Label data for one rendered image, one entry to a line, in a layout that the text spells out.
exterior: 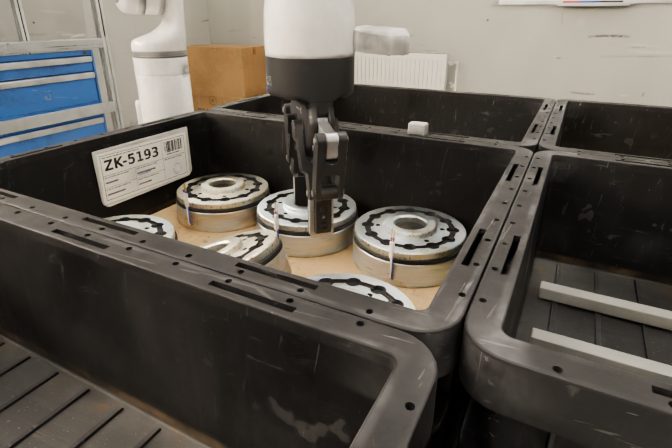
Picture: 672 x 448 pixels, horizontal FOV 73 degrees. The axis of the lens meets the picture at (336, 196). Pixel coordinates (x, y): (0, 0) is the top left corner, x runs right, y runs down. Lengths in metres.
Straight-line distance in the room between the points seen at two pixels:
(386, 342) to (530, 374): 0.05
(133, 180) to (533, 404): 0.45
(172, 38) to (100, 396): 0.64
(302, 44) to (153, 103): 0.54
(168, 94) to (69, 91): 1.80
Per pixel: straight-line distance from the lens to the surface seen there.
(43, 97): 2.57
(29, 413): 0.34
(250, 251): 0.33
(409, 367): 0.17
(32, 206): 0.34
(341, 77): 0.37
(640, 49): 3.55
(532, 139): 0.48
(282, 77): 0.37
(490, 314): 0.20
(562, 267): 0.47
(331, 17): 0.37
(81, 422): 0.32
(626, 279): 0.47
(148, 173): 0.55
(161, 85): 0.86
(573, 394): 0.18
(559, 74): 3.54
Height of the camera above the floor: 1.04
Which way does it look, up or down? 22 degrees down
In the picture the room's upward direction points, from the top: straight up
